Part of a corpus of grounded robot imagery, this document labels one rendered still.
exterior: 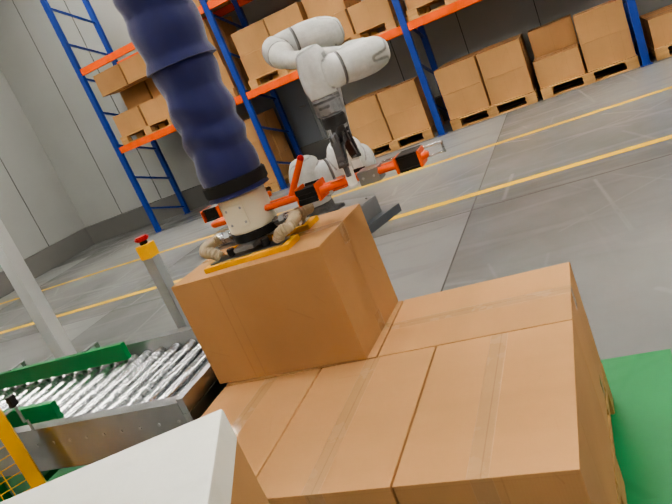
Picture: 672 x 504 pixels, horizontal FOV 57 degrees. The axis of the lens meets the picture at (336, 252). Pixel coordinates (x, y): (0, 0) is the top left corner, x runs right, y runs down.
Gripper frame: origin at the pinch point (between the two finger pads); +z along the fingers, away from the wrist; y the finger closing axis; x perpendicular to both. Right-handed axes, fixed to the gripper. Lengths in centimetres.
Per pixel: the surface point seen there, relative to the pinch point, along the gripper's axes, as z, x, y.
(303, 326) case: 38, -28, 21
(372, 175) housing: 1.0, 6.8, 4.8
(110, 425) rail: 52, -111, 36
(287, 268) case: 17.4, -24.5, 21.2
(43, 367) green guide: 45, -202, -21
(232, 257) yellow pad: 10.8, -46.8, 13.4
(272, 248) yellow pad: 11.4, -30.2, 15.1
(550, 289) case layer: 53, 46, 0
